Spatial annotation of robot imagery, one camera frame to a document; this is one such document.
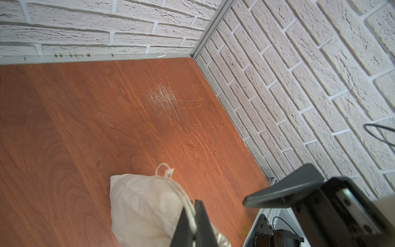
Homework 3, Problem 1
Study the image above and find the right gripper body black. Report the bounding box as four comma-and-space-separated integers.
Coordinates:
293, 178, 395, 247

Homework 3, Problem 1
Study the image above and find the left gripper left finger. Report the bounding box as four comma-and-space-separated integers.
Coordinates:
170, 208, 194, 247

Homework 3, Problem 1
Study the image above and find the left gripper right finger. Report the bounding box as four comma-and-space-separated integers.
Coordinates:
195, 200, 218, 247

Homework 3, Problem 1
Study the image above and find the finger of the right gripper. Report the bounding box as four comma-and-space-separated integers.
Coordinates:
242, 164, 325, 209

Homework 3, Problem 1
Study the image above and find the beige cloth soil bag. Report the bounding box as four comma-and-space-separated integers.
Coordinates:
110, 163, 231, 247

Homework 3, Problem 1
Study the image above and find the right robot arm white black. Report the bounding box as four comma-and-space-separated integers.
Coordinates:
243, 164, 395, 247

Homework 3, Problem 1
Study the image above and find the right corner aluminium post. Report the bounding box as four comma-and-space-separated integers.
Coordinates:
190, 0, 235, 60

